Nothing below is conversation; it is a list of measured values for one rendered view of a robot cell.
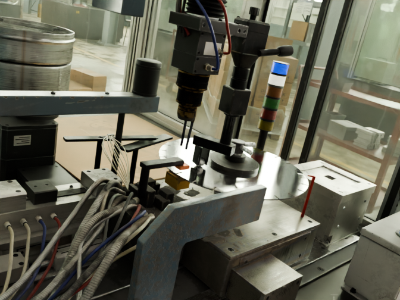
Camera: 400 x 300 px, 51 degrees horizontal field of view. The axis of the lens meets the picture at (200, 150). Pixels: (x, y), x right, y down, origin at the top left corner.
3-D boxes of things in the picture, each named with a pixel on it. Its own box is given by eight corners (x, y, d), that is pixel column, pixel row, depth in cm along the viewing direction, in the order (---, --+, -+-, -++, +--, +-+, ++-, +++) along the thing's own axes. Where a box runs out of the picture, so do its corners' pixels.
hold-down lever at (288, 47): (268, 55, 83) (271, 40, 82) (293, 61, 79) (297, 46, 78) (241, 52, 77) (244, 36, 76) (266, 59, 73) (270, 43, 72)
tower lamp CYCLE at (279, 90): (271, 94, 119) (274, 83, 118) (284, 98, 116) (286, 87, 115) (261, 93, 116) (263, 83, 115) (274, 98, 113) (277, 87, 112)
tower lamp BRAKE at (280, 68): (277, 71, 117) (280, 61, 116) (290, 75, 114) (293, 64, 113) (266, 71, 114) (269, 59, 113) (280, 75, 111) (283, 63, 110)
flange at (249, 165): (257, 178, 86) (260, 168, 85) (205, 166, 87) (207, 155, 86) (258, 161, 97) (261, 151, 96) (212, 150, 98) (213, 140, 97)
